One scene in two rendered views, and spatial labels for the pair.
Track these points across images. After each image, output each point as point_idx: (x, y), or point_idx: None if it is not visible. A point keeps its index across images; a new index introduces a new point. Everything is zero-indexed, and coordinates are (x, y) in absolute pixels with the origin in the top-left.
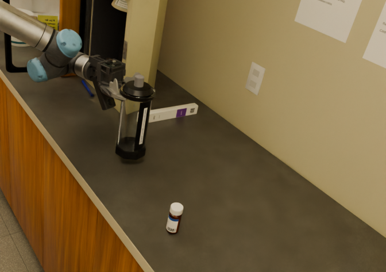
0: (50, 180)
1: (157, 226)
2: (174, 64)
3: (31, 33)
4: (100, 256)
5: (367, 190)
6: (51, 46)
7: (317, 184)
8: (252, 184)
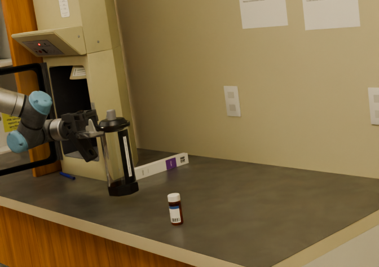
0: None
1: (163, 224)
2: (154, 133)
3: (7, 100)
4: None
5: (365, 148)
6: (26, 107)
7: (326, 171)
8: (254, 185)
